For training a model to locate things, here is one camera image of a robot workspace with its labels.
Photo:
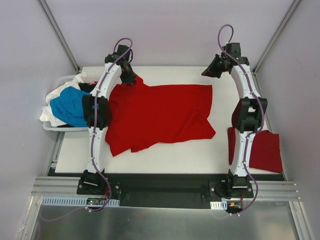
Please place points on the left white cable duct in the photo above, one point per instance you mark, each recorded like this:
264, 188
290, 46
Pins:
66, 201

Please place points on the white cable duct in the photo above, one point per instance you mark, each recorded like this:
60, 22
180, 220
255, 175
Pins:
219, 205
66, 201

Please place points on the bright red t shirt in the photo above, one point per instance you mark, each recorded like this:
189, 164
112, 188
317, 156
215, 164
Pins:
147, 115

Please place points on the right white cable duct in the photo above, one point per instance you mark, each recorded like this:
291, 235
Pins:
219, 205

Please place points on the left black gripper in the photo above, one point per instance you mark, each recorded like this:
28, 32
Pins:
127, 74

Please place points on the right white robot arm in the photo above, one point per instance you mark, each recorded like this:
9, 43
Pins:
247, 118

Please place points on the aluminium frame rail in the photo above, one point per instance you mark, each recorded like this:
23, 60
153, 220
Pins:
122, 187

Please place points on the white t shirt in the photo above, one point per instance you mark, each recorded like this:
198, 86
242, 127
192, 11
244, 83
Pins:
52, 110

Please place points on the folded dark red t shirt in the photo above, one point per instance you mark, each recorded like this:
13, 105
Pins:
261, 151

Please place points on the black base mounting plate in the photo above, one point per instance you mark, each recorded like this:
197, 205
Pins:
180, 201

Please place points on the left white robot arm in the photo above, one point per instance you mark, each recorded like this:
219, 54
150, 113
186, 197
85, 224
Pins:
98, 116

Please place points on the white plastic laundry basket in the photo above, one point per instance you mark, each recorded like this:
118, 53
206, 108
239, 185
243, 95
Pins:
57, 125

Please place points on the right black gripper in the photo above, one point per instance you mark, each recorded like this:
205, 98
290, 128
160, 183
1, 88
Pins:
217, 64

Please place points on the blue t shirt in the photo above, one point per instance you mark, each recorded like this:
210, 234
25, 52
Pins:
70, 105

